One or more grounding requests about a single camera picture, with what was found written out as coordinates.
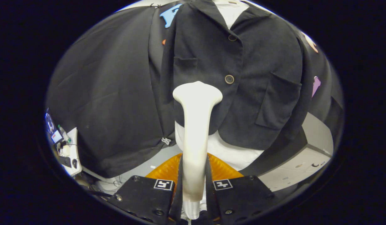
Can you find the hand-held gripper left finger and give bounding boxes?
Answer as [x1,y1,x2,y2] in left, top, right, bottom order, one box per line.
[107,152,187,225]

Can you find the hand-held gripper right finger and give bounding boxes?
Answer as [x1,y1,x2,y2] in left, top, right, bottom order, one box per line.
[206,152,275,225]

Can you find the white garment steamer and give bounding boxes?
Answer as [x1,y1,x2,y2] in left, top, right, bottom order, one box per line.
[173,81,223,220]

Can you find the black blazer jacket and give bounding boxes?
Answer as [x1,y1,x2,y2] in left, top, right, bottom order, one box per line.
[160,0,314,150]

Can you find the white mannequin torso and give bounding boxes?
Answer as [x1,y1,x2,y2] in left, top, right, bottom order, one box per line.
[174,0,265,171]

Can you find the white side table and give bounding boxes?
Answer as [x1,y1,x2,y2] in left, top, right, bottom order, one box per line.
[57,127,82,177]

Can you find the black backdrop cloth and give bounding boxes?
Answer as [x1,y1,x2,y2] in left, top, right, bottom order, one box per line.
[45,3,343,178]

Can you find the grey storage cabinet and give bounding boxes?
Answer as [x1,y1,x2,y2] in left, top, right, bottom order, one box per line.
[240,112,334,192]

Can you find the clear plastic bottle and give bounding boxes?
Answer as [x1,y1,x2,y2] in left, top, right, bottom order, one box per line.
[58,124,71,143]

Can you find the thin black floor cable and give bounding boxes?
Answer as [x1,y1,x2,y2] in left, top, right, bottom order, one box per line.
[104,176,128,188]

